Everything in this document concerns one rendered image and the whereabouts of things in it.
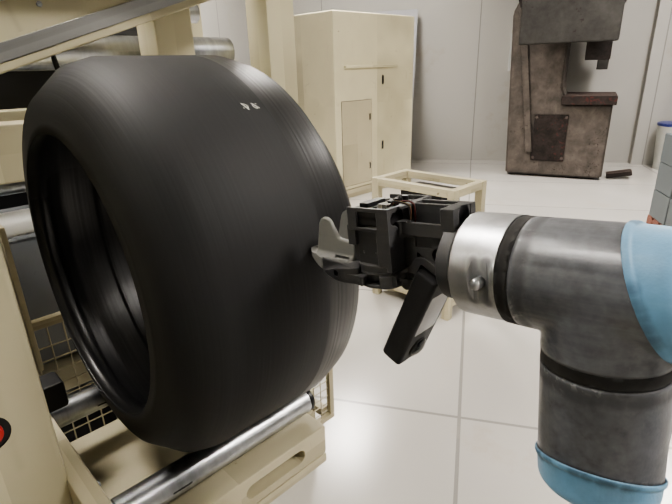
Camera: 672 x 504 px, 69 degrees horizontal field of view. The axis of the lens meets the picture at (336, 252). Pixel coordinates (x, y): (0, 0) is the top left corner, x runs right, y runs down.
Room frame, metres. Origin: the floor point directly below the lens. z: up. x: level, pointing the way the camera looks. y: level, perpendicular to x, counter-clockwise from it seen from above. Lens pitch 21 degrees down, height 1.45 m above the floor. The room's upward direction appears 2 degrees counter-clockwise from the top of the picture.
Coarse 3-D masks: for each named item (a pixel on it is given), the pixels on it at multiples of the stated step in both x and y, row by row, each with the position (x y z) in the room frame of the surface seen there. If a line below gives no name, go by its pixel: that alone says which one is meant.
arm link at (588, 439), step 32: (544, 384) 0.31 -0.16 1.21; (576, 384) 0.29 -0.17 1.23; (608, 384) 0.27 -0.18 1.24; (640, 384) 0.27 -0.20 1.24; (544, 416) 0.31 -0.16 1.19; (576, 416) 0.28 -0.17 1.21; (608, 416) 0.27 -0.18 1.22; (640, 416) 0.27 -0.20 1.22; (544, 448) 0.30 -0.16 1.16; (576, 448) 0.28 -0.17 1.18; (608, 448) 0.27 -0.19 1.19; (640, 448) 0.26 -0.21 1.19; (544, 480) 0.30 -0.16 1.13; (576, 480) 0.27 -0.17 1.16; (608, 480) 0.26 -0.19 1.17; (640, 480) 0.26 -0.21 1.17
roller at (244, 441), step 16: (304, 400) 0.69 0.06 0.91; (272, 416) 0.65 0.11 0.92; (288, 416) 0.66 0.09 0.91; (240, 432) 0.61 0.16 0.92; (256, 432) 0.62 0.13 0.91; (272, 432) 0.64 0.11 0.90; (208, 448) 0.58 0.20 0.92; (224, 448) 0.58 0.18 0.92; (240, 448) 0.59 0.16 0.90; (176, 464) 0.55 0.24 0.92; (192, 464) 0.55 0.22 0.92; (208, 464) 0.56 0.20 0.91; (224, 464) 0.57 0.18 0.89; (144, 480) 0.52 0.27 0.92; (160, 480) 0.52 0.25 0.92; (176, 480) 0.53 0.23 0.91; (192, 480) 0.54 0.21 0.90; (128, 496) 0.49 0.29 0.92; (144, 496) 0.50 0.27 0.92; (160, 496) 0.51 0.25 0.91; (176, 496) 0.52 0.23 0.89
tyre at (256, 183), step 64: (64, 64) 0.68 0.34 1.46; (128, 64) 0.62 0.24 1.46; (192, 64) 0.68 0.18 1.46; (64, 128) 0.59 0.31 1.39; (128, 128) 0.53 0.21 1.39; (192, 128) 0.54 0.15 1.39; (256, 128) 0.59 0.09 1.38; (64, 192) 0.86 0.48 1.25; (128, 192) 0.49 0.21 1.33; (192, 192) 0.49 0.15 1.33; (256, 192) 0.53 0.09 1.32; (320, 192) 0.59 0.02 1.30; (64, 256) 0.84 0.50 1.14; (128, 256) 0.49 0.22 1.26; (192, 256) 0.47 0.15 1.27; (256, 256) 0.50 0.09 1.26; (64, 320) 0.74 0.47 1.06; (128, 320) 0.85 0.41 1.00; (192, 320) 0.46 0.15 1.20; (256, 320) 0.48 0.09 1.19; (320, 320) 0.55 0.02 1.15; (128, 384) 0.73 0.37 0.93; (192, 384) 0.46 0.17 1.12; (256, 384) 0.49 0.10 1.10; (192, 448) 0.52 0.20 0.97
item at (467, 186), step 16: (384, 176) 3.03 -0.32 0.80; (400, 176) 3.14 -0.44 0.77; (416, 176) 3.14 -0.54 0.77; (432, 176) 3.05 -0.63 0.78; (448, 176) 2.97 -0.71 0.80; (416, 192) 2.77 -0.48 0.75; (432, 192) 2.69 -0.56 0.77; (448, 192) 2.62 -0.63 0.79; (464, 192) 2.66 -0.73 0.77; (480, 192) 2.81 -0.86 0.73; (480, 208) 2.80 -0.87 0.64; (400, 288) 2.85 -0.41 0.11; (448, 304) 2.59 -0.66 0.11
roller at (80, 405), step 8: (80, 392) 0.72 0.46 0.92; (88, 392) 0.72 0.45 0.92; (96, 392) 0.73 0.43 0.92; (72, 400) 0.70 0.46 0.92; (80, 400) 0.71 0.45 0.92; (88, 400) 0.71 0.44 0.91; (96, 400) 0.72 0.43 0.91; (104, 400) 0.73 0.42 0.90; (64, 408) 0.69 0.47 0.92; (72, 408) 0.69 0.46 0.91; (80, 408) 0.70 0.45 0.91; (88, 408) 0.71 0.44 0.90; (96, 408) 0.72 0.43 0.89; (56, 416) 0.67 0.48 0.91; (64, 416) 0.68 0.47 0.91; (72, 416) 0.69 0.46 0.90; (80, 416) 0.70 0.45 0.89; (64, 424) 0.68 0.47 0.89
